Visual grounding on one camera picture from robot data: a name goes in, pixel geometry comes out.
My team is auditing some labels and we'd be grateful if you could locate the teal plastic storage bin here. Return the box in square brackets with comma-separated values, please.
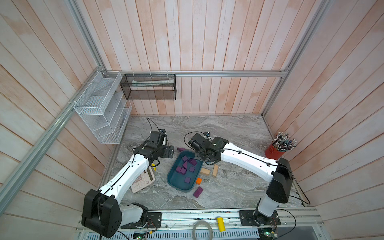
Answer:
[167, 151, 203, 193]

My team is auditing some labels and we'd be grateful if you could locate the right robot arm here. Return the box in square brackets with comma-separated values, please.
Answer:
[185, 133, 294, 227]

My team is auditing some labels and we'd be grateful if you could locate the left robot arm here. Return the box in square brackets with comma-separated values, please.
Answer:
[81, 129, 174, 238]

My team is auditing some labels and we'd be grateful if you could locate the natural wood long block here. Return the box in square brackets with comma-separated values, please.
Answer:
[212, 165, 219, 177]

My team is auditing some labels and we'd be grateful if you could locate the white desk calculator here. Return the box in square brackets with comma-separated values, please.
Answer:
[131, 167, 155, 193]

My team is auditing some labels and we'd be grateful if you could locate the large purple rectangular brick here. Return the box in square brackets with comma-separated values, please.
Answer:
[193, 187, 204, 198]

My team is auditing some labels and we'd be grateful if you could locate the yellow cylinder roll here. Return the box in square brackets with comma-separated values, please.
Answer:
[217, 217, 226, 232]

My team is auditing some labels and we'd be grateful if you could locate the red pen holder cup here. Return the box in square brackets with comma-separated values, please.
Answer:
[265, 132, 297, 160]

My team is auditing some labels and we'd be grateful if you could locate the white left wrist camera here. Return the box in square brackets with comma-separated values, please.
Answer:
[159, 129, 167, 138]

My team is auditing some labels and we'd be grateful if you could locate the grey tape ring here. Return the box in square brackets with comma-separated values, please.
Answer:
[191, 220, 214, 240]

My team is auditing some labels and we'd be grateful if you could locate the black wire mesh basket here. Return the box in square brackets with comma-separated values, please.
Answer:
[120, 73, 177, 101]

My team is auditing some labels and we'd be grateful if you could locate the white wire mesh shelf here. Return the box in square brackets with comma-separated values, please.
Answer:
[74, 71, 132, 144]

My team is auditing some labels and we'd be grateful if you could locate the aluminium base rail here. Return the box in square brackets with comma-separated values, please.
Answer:
[74, 208, 325, 240]

